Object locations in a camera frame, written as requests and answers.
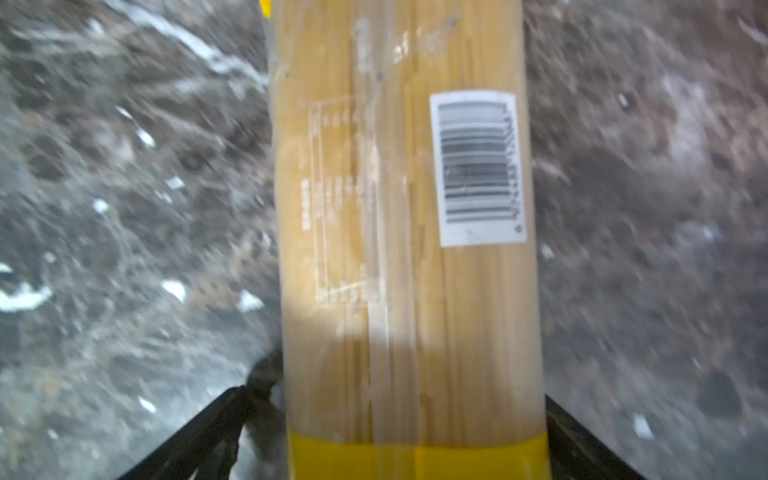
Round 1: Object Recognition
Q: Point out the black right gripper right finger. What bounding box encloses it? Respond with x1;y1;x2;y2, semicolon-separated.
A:
546;396;646;480

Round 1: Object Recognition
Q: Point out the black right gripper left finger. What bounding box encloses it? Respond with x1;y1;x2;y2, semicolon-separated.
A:
121;350;284;479

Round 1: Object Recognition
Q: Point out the yellow spaghetti bag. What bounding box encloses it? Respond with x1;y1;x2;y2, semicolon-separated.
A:
265;1;552;479

